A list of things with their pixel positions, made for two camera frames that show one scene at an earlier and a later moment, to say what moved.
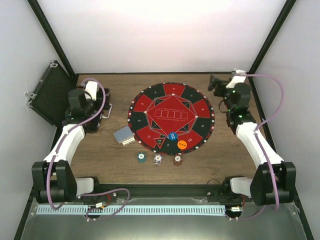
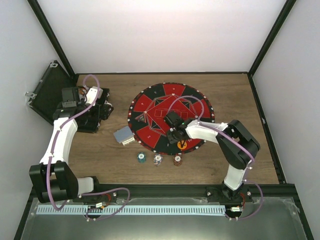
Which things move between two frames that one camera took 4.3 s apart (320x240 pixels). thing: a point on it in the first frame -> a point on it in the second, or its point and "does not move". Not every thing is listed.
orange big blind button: x=182 y=144 does not move
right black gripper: x=215 y=82 -> x=171 y=139
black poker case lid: x=51 y=99 does not move
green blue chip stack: x=141 y=157 does not move
